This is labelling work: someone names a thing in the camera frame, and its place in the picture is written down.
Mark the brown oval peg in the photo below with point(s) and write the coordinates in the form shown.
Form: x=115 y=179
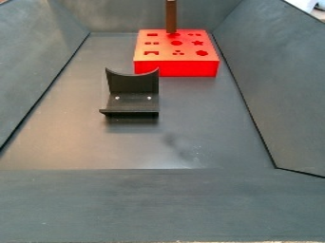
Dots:
x=170 y=7

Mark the red shape board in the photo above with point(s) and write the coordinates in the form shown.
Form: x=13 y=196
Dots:
x=182 y=54

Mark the black curved holder bracket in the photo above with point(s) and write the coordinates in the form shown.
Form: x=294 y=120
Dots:
x=134 y=93

